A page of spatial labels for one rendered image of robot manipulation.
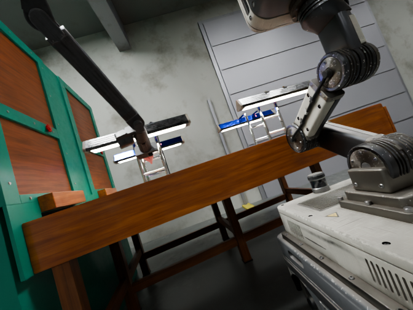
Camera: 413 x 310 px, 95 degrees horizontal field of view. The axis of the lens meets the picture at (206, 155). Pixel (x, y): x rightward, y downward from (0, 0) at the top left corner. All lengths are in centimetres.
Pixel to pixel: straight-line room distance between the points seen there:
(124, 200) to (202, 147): 238
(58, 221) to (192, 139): 248
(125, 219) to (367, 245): 75
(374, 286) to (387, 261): 10
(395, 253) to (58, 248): 97
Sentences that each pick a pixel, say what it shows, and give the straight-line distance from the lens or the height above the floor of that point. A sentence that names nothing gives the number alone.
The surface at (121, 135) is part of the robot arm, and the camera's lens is 84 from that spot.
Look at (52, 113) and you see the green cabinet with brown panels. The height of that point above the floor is 138.
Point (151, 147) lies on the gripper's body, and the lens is 91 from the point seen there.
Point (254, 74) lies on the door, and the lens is 361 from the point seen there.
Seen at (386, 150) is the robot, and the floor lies 63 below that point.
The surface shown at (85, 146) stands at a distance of 124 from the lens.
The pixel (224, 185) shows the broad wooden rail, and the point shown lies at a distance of 86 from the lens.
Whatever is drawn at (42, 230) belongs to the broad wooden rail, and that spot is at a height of 72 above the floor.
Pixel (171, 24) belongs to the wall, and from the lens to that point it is 406.
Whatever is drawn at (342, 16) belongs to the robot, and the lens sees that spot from 73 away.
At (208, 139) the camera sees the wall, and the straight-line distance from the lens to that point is 314.
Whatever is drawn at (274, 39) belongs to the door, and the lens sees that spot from 406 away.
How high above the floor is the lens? 72
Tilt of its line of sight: 5 degrees up
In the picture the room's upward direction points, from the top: 19 degrees counter-clockwise
